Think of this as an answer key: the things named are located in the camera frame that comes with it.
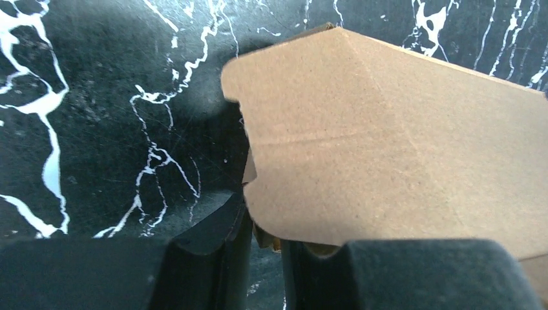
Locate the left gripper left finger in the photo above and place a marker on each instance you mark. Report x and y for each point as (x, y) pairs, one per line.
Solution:
(205, 267)

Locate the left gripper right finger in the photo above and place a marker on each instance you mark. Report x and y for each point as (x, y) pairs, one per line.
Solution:
(406, 274)

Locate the brown cardboard box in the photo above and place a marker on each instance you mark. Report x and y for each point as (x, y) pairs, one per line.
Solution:
(352, 138)

